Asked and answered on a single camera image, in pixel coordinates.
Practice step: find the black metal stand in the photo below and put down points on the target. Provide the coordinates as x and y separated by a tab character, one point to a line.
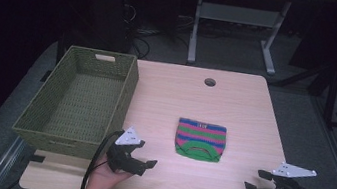
332	99

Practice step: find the black table clamp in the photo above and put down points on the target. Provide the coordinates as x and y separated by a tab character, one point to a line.
36	158

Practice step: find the striped knit garment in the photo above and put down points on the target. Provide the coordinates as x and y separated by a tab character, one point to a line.
200	136

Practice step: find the green woven basket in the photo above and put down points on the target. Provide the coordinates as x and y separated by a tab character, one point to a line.
87	102

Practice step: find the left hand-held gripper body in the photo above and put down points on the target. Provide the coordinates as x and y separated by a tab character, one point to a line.
121	160

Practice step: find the person's left hand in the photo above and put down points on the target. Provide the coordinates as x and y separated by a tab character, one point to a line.
101	182

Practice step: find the grey metal table frame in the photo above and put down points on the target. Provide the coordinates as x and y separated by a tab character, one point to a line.
235	15

